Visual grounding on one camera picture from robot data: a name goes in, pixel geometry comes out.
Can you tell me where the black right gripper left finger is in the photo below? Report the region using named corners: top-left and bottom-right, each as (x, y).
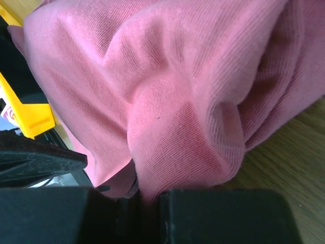
top-left (1, 187), bottom-right (139, 243)

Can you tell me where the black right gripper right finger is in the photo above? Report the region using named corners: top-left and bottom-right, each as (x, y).
top-left (159, 190), bottom-right (302, 244)

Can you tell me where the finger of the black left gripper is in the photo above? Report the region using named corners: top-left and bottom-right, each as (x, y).
top-left (1, 133), bottom-right (87, 188)

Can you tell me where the light pink t shirt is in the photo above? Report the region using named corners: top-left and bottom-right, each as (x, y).
top-left (8, 1), bottom-right (324, 202)

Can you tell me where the yellow plastic basket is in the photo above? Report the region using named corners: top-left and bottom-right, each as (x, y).
top-left (1, 4), bottom-right (55, 139)

